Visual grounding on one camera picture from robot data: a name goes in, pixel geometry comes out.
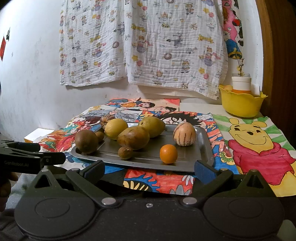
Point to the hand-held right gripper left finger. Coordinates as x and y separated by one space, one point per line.
95 171

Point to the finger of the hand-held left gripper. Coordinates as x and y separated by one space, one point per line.
25 146
54 158

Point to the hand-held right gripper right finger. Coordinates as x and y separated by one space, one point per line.
203 172

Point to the brown kiwi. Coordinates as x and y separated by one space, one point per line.
86 141

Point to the small brown round fruit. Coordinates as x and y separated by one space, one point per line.
100 136
125 152

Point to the small orange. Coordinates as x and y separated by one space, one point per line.
168 154

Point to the pale striped melon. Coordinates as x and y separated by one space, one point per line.
184 134

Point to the yellow lemon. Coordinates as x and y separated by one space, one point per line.
115 128

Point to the green pear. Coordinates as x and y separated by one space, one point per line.
153 126
133 138

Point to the metal tray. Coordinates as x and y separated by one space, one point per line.
148 153

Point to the person's left hand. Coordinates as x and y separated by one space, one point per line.
5 190

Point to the white and yellow box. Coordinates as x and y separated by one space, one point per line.
34 134

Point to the black-haired cartoon boy drawing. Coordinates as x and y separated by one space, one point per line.
180 117

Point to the yellow bear drawing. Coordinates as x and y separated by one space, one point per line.
261 148

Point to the yellow plastic bowl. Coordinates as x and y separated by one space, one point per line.
241 105

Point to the cartoon faces drawing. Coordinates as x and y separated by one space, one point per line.
138 105

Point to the pale fruit in bowl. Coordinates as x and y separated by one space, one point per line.
227 87

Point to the white jar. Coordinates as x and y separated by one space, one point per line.
241 84

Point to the white card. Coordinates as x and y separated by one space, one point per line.
255 89

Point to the twig with yellow buds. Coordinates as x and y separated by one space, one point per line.
241 67

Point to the printed white muslin cloth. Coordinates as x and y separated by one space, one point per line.
175 46
92 44

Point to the red wall sticker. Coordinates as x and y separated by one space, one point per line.
2 47

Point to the dark wall sticker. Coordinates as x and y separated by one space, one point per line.
8 34

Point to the wooden door frame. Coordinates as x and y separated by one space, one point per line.
279 58

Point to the pink cartoon wall poster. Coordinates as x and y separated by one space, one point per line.
232 34

